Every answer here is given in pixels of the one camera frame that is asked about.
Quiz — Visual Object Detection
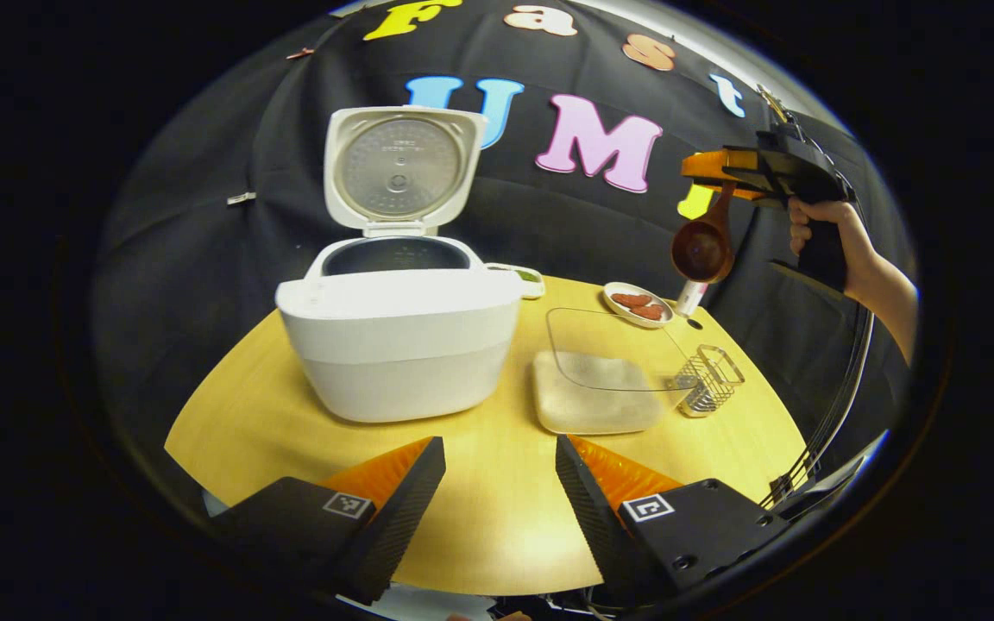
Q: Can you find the white rice cooker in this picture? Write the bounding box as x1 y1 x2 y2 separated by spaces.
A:
275 105 525 424

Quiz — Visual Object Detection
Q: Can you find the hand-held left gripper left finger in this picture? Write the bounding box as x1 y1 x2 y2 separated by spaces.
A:
212 436 447 606

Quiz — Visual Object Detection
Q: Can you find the white oval plate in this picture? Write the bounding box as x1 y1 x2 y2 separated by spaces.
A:
602 281 676 329

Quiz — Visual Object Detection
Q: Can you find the thin black cable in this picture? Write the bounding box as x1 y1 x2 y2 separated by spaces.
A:
760 302 876 510

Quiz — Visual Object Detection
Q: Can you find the white divided grain dish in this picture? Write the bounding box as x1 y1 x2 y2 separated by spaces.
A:
485 262 546 300

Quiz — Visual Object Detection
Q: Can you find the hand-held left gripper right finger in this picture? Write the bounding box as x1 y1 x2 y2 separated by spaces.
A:
555 434 787 609

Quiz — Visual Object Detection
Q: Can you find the clear glass container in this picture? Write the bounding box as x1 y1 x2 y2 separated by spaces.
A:
533 307 696 436

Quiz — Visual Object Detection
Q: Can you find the clear bottle with pink label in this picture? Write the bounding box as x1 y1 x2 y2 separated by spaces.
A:
675 278 709 317

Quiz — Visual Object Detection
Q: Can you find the brown wooden spoon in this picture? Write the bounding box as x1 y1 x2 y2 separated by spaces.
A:
670 179 739 285

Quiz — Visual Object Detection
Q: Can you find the metal wire chopstick holder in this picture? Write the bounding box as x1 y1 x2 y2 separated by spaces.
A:
670 344 746 418

